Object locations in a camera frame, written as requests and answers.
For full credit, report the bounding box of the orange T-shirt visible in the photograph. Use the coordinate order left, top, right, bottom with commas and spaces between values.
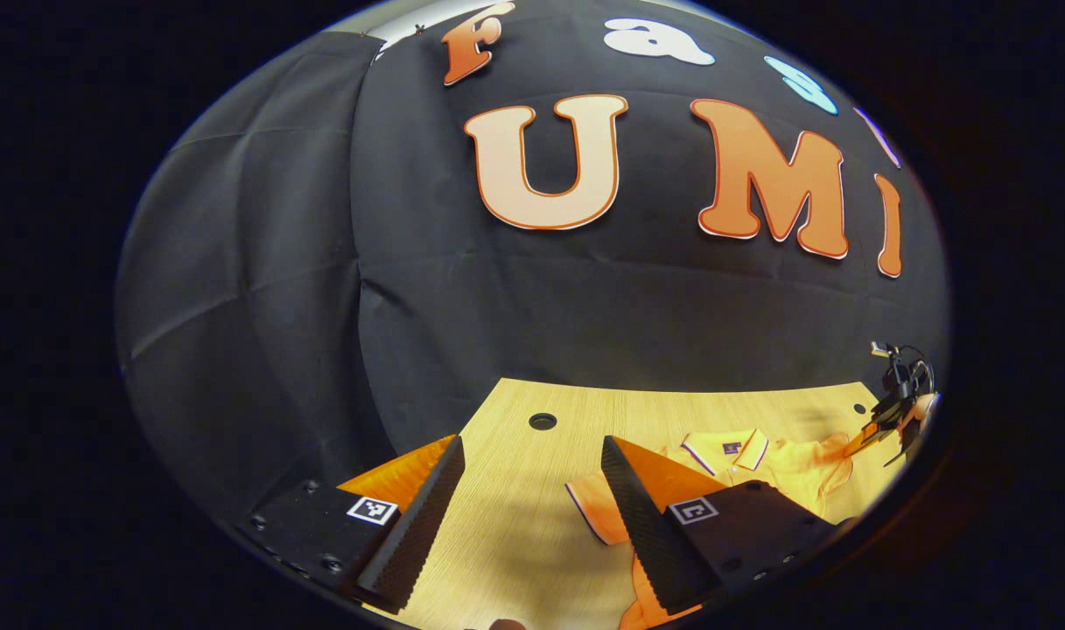
565, 427, 870, 630

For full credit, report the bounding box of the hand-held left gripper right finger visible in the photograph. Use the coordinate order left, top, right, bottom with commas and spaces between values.
600, 436, 858, 617

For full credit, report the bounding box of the dark grey side cloth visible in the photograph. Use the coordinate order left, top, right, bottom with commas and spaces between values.
116, 33, 386, 526

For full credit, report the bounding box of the black backdrop cloth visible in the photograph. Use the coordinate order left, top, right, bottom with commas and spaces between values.
350, 0, 951, 456

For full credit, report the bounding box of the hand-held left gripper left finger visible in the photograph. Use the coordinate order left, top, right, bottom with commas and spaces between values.
233, 435, 467, 615

